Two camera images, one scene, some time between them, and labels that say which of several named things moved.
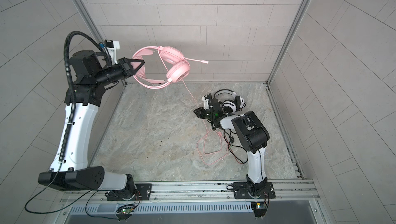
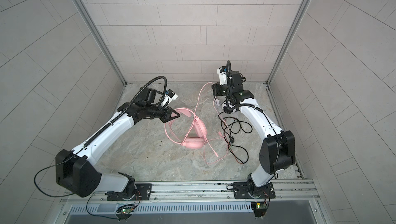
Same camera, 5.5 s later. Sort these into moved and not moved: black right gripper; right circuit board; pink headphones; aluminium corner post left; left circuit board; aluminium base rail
Moved: pink headphones; black right gripper
Not moved: right circuit board; aluminium corner post left; left circuit board; aluminium base rail
